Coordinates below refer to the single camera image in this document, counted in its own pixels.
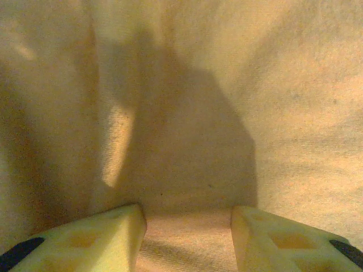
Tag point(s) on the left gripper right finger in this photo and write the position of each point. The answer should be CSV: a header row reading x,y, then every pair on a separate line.
x,y
283,246

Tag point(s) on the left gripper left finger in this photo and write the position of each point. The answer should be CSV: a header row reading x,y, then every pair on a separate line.
x,y
71,246

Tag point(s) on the yellow t-shirt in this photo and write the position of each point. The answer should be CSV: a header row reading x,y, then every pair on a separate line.
x,y
181,85

